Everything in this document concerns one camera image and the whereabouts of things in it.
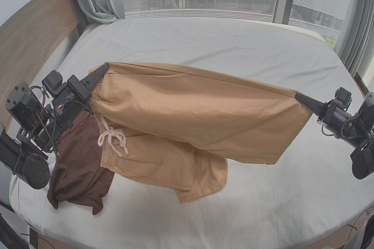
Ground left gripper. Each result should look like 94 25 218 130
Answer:
55 63 110 115

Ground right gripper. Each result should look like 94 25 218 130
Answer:
295 92 355 138

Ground tan shorts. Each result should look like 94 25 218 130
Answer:
88 61 314 204

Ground bed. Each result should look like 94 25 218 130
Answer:
0 0 374 249

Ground brown garment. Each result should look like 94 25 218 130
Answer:
47 112 115 216

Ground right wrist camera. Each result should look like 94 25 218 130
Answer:
334 87 353 111

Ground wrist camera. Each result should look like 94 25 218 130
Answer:
334 87 353 111
42 70 64 97

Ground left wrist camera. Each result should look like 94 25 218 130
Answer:
42 70 64 97

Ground black cable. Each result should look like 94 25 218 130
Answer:
20 231 56 249

